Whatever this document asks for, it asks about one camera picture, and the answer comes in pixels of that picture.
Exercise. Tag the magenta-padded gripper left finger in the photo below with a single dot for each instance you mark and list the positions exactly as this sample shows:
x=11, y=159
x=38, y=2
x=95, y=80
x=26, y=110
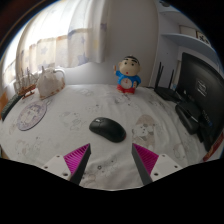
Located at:
x=60, y=165

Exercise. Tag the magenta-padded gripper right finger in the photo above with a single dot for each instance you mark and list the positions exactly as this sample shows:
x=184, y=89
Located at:
x=163, y=165

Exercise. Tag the black computer mouse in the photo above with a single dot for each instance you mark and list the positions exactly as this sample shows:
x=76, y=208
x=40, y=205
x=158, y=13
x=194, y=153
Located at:
x=107, y=129

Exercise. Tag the round purple printed mouse pad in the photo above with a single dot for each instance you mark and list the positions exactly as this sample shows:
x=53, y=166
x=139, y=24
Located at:
x=31, y=115

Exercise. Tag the white cartoon-print tablecloth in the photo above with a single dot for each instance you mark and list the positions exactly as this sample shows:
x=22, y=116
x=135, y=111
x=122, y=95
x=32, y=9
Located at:
x=66, y=133

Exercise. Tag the black box device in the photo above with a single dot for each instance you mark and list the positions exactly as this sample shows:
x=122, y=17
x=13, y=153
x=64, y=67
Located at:
x=187, y=118

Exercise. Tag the red paper packet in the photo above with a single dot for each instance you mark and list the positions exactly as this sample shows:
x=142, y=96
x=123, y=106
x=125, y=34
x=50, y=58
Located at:
x=216, y=146

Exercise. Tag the black router with antennas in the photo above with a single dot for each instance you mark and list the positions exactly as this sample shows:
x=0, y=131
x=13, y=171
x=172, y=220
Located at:
x=166, y=93

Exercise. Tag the large white conch shell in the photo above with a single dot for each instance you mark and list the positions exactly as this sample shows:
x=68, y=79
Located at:
x=49, y=85

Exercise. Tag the wooden chair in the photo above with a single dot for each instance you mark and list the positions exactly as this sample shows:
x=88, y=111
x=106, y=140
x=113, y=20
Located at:
x=2, y=101

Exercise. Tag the black monitor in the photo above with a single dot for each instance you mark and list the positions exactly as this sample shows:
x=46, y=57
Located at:
x=203, y=86

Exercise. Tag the cartoon boy figurine clock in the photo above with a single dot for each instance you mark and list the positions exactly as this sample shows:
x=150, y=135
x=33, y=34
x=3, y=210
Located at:
x=128, y=78

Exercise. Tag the white star-print curtain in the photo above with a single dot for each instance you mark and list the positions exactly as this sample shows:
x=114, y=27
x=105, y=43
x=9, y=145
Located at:
x=60, y=36

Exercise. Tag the white wall shelf unit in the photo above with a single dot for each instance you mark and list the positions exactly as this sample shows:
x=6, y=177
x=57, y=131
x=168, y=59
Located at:
x=190, y=38

